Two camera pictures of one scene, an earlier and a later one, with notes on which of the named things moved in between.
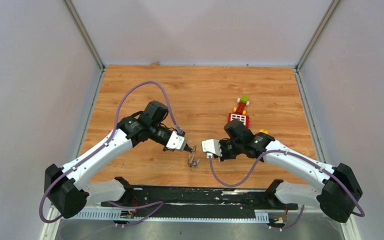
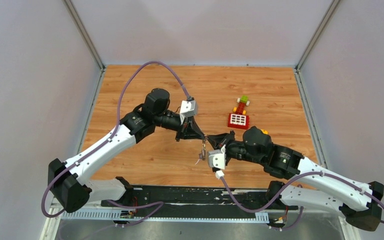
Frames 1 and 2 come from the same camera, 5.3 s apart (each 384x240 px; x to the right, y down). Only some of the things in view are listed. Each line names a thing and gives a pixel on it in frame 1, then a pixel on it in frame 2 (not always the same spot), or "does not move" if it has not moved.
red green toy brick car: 242,102 does not move
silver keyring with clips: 191,161 to 203,155
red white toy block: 245,119 does not move
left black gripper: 187,148 to 189,130
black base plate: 262,200 does not move
